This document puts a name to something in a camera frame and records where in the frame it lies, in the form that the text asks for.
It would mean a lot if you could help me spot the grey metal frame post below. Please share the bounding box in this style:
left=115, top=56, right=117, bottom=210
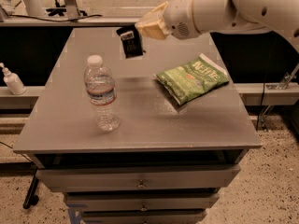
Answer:
left=64, top=0, right=80, bottom=21

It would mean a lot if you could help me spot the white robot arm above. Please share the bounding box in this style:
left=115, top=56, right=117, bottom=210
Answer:
left=135, top=0, right=299, bottom=51

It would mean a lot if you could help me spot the black cable on rail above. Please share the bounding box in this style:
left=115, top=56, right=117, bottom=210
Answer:
left=8, top=13, right=103, bottom=22

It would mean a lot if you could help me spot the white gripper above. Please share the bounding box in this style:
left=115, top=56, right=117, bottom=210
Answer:
left=135, top=0, right=200, bottom=40

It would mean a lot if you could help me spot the grey drawer cabinet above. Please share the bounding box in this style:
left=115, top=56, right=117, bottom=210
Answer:
left=15, top=28, right=261, bottom=224

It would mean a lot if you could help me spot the green kettle chips bag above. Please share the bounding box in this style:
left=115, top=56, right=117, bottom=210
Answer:
left=154, top=54, right=229, bottom=105

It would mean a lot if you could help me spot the black rxbar chocolate wrapper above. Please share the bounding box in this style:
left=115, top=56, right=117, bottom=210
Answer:
left=116, top=24, right=143, bottom=59

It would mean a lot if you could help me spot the clear plastic water bottle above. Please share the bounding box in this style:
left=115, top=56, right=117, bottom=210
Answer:
left=83, top=55, right=121, bottom=132

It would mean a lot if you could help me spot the white pump dispenser bottle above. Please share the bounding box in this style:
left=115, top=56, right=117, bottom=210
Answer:
left=0, top=63, right=26, bottom=95

